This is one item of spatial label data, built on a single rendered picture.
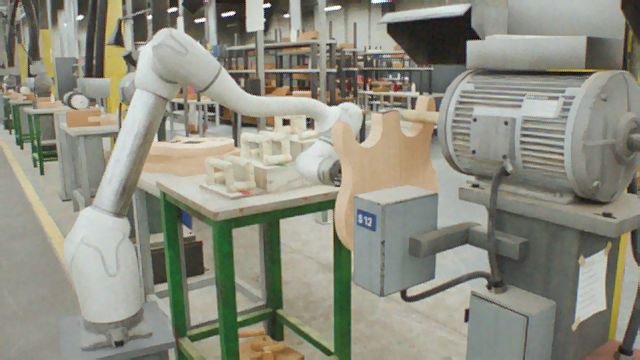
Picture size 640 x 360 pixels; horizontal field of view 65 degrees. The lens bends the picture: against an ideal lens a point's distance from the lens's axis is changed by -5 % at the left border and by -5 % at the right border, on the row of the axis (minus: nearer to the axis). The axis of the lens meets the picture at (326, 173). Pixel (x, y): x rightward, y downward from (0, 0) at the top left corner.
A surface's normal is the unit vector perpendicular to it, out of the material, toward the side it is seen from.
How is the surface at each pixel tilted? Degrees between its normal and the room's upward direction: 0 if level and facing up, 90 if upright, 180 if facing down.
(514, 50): 90
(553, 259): 90
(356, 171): 93
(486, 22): 90
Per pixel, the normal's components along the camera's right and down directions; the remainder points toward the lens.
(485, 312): -0.81, 0.12
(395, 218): 0.58, 0.15
